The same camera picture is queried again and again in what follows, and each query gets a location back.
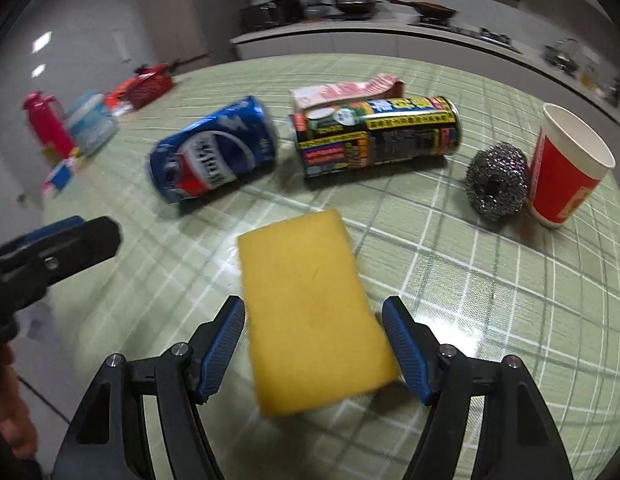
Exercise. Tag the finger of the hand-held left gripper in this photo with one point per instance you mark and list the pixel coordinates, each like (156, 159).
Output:
(89, 242)
(44, 237)

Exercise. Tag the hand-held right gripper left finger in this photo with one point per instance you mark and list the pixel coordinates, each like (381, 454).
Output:
(222, 345)

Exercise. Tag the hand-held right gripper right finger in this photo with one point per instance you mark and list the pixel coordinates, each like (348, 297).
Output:
(407, 350)

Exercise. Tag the yellow sponge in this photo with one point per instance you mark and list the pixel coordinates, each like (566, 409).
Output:
(310, 310)

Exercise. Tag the steel wool scourer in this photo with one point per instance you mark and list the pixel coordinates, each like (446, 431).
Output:
(495, 180)

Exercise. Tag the pink milk carton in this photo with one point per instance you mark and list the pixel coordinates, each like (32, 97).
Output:
(340, 92)

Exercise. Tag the person's left hand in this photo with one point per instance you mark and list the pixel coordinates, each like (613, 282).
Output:
(12, 410)

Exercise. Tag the blue red small packet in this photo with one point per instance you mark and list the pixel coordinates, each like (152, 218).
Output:
(62, 175)

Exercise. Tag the green checked tablecloth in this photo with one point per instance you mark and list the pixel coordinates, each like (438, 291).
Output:
(465, 285)

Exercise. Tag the red bottle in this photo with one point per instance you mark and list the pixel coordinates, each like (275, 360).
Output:
(47, 122)

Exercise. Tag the round blue white tub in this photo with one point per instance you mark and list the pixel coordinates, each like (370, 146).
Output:
(92, 122)

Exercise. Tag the blue drink can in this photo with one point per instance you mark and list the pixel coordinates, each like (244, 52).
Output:
(214, 152)

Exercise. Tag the black yellow can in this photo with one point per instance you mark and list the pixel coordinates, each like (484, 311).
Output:
(375, 137)

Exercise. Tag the red paper cup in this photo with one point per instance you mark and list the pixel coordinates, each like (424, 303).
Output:
(565, 180)

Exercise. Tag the brown refrigerator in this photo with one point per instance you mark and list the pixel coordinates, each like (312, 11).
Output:
(174, 20)

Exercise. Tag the black microwave oven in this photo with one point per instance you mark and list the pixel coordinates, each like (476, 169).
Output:
(270, 12)

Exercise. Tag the lower kitchen cabinets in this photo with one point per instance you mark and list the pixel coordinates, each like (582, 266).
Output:
(365, 42)

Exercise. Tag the black gas stove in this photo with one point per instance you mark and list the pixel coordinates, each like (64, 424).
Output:
(465, 32)

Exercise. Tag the yellow oil bottle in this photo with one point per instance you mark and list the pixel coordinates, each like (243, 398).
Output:
(588, 72)

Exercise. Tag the wok with glass lid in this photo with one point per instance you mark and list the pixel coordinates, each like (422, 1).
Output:
(560, 55)

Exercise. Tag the frying pan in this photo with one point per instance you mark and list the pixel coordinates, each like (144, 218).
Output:
(430, 9)

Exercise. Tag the grey lidded pot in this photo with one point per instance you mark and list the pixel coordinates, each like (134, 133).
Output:
(355, 2)

